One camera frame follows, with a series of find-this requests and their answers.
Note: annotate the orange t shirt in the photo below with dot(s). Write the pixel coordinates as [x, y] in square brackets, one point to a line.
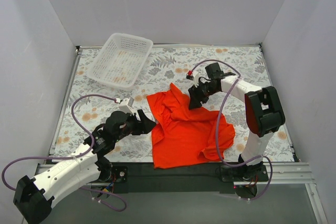
[184, 137]

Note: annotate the aluminium table frame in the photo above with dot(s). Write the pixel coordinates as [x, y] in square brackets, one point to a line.
[292, 174]

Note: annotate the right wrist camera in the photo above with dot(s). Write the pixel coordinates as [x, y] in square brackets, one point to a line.
[193, 76]

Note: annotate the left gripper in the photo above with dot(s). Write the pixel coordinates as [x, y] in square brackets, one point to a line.
[139, 124]

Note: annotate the white plastic basket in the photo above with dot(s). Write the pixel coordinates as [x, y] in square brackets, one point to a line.
[120, 61]

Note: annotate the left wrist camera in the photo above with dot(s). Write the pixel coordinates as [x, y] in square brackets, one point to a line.
[126, 105]

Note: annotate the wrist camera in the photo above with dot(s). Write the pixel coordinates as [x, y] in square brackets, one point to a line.
[193, 76]
[126, 105]

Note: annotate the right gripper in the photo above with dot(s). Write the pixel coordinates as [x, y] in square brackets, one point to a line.
[200, 92]

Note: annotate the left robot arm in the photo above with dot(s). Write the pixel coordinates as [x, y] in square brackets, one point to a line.
[35, 197]

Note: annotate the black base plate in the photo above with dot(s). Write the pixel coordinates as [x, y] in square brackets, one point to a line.
[144, 178]

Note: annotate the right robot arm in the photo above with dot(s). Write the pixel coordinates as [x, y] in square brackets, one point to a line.
[263, 110]

